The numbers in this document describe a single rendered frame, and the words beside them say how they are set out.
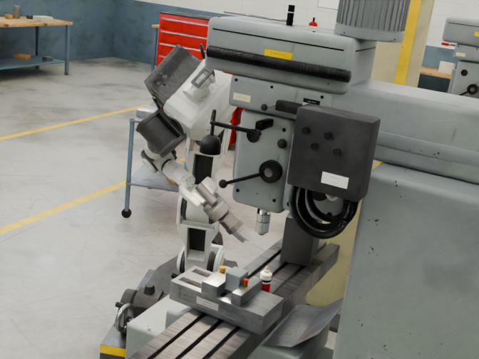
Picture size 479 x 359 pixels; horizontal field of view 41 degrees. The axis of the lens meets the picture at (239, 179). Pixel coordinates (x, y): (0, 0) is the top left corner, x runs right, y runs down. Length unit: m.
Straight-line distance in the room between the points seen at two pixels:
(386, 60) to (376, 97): 1.88
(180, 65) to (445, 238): 1.20
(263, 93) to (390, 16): 0.43
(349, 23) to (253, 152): 0.49
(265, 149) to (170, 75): 0.60
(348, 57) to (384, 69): 1.89
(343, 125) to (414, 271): 0.46
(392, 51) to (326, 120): 2.12
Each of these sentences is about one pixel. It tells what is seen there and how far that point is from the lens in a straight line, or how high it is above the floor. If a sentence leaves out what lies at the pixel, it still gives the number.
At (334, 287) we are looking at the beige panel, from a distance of 4.14.
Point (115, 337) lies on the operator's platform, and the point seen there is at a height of 0.40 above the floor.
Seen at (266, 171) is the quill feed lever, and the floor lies 1.46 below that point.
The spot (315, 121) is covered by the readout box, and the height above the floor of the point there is 1.70.
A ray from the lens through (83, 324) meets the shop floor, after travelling 3.88.
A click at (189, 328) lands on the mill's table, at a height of 0.95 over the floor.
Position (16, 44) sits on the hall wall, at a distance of 11.74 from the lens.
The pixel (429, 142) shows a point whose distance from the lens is 1.82.
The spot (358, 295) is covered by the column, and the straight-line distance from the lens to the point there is 1.88.
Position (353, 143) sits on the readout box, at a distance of 1.60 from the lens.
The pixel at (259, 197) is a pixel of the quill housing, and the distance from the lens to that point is 2.04.
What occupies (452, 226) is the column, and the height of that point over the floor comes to 1.47.
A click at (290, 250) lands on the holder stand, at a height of 1.02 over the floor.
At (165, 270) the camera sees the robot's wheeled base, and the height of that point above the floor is 0.57.
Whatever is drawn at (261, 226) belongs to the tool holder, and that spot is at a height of 1.23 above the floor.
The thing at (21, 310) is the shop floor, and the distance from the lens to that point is 4.03.
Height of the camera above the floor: 2.04
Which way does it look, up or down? 18 degrees down
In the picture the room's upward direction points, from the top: 7 degrees clockwise
